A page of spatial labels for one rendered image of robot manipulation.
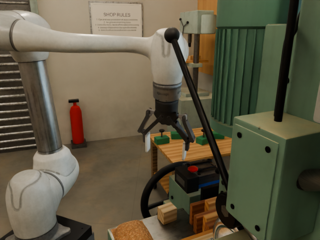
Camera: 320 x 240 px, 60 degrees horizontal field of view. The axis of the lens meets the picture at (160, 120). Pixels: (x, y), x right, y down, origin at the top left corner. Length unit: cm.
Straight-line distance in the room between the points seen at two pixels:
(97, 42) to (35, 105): 39
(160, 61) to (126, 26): 278
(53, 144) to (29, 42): 45
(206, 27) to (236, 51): 223
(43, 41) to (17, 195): 53
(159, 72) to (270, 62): 40
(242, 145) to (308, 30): 16
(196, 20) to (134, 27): 100
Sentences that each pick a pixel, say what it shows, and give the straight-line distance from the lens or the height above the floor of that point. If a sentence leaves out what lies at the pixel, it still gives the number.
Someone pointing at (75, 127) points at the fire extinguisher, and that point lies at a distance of 352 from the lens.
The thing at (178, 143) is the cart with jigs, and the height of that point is 53.
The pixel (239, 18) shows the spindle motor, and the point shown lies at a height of 143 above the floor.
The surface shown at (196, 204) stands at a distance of 79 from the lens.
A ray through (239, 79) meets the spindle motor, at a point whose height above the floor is 132.
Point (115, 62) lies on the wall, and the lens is 358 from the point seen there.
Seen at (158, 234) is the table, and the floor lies 90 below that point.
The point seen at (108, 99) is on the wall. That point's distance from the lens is 364.
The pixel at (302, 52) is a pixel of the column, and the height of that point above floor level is 138.
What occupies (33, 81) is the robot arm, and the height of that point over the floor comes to 122.
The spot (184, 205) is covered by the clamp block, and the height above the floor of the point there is 91.
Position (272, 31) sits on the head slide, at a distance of 50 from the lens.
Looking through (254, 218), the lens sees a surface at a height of 118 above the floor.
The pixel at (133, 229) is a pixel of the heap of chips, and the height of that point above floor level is 94.
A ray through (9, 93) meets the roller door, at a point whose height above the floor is 71.
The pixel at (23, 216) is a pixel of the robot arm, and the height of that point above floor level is 79.
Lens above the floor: 141
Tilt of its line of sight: 18 degrees down
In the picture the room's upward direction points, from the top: straight up
